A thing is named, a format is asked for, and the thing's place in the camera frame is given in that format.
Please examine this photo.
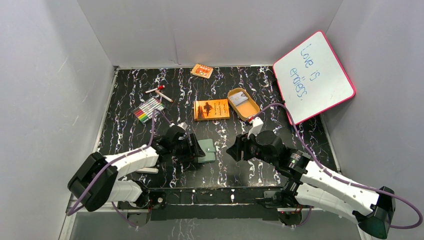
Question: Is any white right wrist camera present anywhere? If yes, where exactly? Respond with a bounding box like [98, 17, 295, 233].
[247, 116, 264, 139]

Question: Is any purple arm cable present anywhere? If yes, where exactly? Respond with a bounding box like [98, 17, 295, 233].
[246, 102, 424, 230]
[67, 109, 181, 217]

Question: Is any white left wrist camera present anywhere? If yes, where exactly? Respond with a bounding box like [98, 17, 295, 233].
[177, 122, 188, 131]

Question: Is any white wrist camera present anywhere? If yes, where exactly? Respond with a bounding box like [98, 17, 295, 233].
[177, 122, 188, 131]
[247, 116, 264, 139]

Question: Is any clear case of markers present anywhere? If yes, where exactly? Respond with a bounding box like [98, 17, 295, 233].
[132, 97, 165, 124]

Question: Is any mint green card holder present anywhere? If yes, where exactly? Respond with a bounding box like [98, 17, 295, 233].
[197, 139, 217, 164]

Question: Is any pink framed whiteboard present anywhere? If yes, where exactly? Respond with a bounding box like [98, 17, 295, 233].
[272, 30, 356, 125]

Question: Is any tan oval tray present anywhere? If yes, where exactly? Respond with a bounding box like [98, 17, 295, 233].
[227, 87, 261, 121]

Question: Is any small orange card box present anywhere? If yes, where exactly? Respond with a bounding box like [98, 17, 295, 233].
[190, 63, 214, 79]

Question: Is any white marker orange cap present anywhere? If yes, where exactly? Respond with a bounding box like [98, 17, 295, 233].
[155, 90, 174, 103]

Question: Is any white marker red cap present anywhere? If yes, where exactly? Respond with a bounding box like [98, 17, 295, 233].
[145, 85, 165, 94]

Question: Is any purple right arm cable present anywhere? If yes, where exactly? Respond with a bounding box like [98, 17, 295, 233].
[246, 102, 424, 230]

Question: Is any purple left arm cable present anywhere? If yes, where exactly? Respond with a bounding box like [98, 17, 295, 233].
[67, 109, 181, 217]

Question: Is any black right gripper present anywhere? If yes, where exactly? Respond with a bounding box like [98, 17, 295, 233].
[225, 128, 277, 166]

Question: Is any white card in tray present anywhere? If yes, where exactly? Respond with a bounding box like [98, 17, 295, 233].
[229, 91, 249, 107]

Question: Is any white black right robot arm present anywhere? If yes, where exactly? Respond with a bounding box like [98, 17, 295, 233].
[226, 130, 395, 239]

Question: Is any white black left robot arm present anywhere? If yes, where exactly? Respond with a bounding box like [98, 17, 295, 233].
[67, 124, 206, 215]

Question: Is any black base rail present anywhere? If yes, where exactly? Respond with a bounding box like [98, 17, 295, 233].
[115, 187, 316, 229]

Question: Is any orange Huckleberry Finn book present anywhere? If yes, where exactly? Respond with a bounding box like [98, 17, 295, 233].
[193, 99, 230, 121]

